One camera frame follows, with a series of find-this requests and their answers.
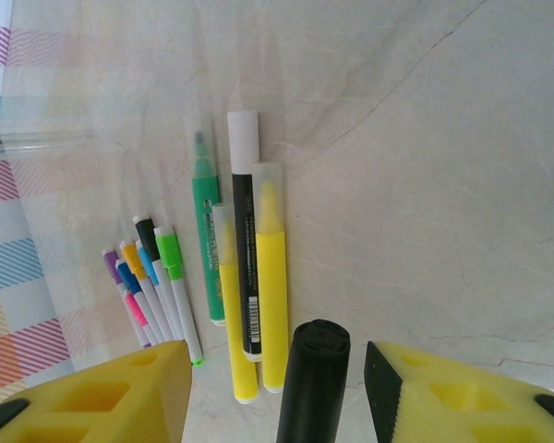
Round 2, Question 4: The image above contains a small black whiteboard pen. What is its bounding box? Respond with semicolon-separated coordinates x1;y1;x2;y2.
150;257;186;343

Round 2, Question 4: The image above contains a thick black marker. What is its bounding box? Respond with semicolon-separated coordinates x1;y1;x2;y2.
276;318;352;443

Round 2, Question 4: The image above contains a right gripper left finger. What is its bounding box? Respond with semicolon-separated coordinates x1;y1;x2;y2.
0;340;194;443

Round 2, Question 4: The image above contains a white marker green cap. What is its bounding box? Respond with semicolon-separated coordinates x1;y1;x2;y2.
147;281;175;346

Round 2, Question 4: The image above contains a slim black barcode marker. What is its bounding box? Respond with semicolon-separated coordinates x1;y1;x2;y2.
232;171;263;363

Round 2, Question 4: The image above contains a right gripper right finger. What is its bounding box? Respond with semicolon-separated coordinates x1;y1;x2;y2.
364;340;554;443

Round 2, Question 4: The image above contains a green highlighter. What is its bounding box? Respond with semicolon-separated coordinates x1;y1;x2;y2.
191;130;226;328

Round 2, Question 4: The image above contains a yellow highlighter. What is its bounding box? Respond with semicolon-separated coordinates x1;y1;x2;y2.
254;180;290;394
218;220;260;405

